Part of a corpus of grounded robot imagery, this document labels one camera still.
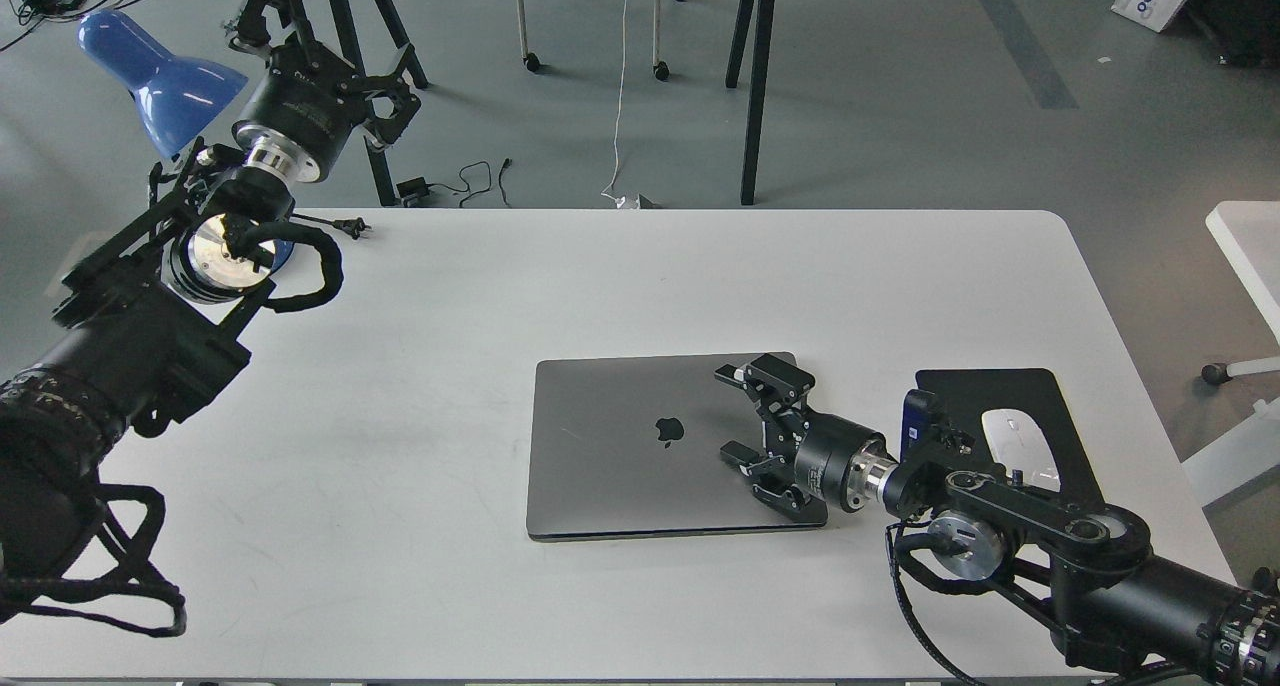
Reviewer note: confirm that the white computer mouse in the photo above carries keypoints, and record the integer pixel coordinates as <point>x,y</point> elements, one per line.
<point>1015,440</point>

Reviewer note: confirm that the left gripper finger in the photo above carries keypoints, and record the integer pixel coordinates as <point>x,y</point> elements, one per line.
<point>248,31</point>
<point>381,132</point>

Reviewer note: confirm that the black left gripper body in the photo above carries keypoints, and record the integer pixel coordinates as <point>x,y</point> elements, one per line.
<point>305,111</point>

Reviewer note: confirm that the grey laptop notebook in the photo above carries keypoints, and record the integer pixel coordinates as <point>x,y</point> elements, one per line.
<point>631,447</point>

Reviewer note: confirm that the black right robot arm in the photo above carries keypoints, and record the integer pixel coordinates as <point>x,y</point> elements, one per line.
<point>992,492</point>

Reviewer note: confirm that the white side table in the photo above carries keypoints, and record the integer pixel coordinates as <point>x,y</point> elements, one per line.
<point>1247,232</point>

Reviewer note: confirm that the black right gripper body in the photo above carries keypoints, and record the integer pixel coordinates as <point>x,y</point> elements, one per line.
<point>833,459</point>

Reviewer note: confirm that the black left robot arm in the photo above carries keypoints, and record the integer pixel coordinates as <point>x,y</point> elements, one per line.
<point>154,315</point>

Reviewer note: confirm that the black mouse pad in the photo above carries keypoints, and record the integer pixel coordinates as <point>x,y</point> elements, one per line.
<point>1061,466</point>

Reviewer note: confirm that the rolling cart legs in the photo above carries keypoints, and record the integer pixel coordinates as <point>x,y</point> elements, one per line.
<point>601,20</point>

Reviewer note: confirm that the blue desk lamp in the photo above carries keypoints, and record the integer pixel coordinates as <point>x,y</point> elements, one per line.
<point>176,97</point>

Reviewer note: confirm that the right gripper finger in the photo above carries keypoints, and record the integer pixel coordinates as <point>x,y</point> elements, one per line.
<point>768,483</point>
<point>778,390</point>

